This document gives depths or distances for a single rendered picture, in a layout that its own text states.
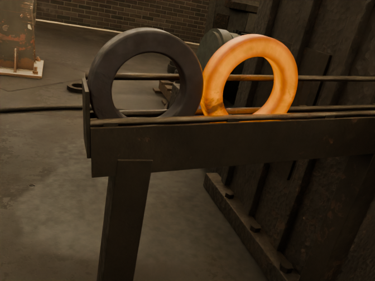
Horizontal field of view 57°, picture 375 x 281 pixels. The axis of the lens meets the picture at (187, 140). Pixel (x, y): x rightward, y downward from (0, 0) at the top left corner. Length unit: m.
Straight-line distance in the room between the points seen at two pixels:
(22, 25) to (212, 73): 2.58
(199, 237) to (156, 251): 0.19
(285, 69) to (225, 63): 0.12
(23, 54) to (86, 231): 2.07
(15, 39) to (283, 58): 2.64
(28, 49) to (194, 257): 2.31
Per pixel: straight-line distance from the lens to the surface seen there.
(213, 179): 1.59
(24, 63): 3.12
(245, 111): 0.68
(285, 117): 0.65
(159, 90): 3.06
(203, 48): 2.10
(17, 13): 3.06
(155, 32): 0.53
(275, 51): 0.62
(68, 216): 1.35
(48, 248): 1.22
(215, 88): 0.58
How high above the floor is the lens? 0.80
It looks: 22 degrees down
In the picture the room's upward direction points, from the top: 12 degrees clockwise
